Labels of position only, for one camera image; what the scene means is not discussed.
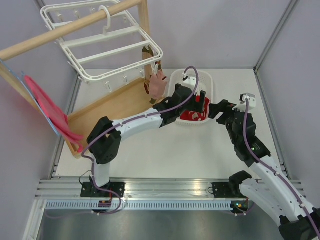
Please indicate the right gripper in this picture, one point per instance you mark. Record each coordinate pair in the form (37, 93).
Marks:
(215, 108)

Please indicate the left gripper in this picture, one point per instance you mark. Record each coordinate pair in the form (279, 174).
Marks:
(195, 106)

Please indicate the plain red sock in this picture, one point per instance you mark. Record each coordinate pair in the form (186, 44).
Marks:
(206, 105)

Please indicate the red sock white print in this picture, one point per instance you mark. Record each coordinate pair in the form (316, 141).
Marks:
(193, 116)

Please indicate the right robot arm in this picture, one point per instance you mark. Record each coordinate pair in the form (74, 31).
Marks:
(295, 217)

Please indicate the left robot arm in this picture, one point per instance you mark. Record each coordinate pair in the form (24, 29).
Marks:
(104, 141)

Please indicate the white clip sock hanger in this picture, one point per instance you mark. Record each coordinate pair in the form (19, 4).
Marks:
(104, 49)

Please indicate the pink sock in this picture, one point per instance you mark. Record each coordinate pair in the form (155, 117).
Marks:
(157, 85)

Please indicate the wooden drying rack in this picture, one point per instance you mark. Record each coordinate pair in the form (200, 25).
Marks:
(128, 99)

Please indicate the pink cloth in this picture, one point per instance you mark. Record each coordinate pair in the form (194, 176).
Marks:
(54, 113)

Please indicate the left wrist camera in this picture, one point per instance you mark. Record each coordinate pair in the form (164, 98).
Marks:
(189, 81)

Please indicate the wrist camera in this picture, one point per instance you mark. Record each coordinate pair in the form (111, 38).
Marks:
(189, 81)
(247, 103)

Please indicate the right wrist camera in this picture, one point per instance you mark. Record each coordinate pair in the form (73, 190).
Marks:
(247, 103)

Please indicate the brown sock behind post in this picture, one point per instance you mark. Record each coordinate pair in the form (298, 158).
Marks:
(147, 52)

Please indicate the white slotted cable duct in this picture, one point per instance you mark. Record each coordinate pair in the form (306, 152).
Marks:
(161, 205)

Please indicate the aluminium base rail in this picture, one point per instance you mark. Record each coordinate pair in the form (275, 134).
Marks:
(69, 188)

